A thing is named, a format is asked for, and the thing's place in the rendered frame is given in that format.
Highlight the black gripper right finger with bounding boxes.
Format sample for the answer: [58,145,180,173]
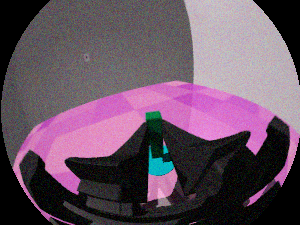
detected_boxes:
[162,119,251,197]

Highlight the cyan circle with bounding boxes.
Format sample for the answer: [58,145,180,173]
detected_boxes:
[149,145,174,176]

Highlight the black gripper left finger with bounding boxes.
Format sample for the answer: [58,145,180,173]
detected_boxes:
[64,121,149,204]

